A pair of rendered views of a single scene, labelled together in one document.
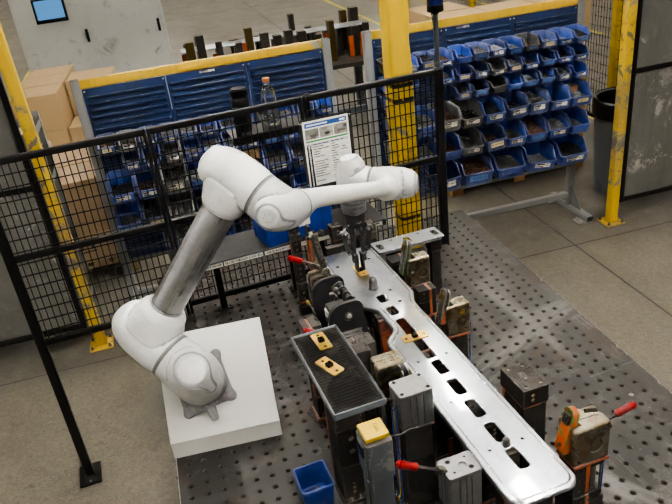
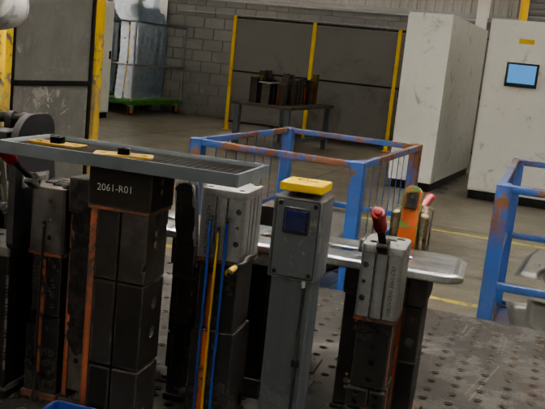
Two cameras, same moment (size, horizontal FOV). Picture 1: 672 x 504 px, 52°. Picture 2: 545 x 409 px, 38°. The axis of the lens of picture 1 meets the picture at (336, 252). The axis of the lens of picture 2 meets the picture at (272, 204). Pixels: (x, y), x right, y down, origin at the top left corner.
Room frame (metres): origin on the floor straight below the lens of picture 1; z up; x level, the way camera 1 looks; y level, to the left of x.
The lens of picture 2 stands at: (0.70, 0.90, 1.32)
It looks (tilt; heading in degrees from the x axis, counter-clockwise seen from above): 10 degrees down; 302
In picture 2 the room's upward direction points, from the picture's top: 6 degrees clockwise
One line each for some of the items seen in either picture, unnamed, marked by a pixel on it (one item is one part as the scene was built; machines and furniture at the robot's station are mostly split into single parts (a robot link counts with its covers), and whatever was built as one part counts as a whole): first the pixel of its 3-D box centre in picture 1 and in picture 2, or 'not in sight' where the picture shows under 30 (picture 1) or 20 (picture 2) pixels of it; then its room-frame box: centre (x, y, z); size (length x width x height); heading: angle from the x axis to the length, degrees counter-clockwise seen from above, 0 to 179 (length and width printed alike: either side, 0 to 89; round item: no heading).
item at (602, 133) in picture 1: (624, 142); not in sight; (4.80, -2.24, 0.36); 0.50 x 0.50 x 0.73
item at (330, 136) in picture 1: (327, 150); not in sight; (2.81, -0.02, 1.30); 0.23 x 0.02 x 0.31; 107
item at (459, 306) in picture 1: (455, 344); not in sight; (1.91, -0.37, 0.87); 0.12 x 0.09 x 0.35; 107
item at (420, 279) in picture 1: (419, 294); not in sight; (2.25, -0.30, 0.87); 0.12 x 0.09 x 0.35; 107
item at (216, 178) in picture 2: (335, 368); (134, 158); (1.48, 0.04, 1.16); 0.37 x 0.14 x 0.02; 17
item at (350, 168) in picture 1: (354, 176); not in sight; (2.24, -0.10, 1.39); 0.13 x 0.11 x 0.16; 66
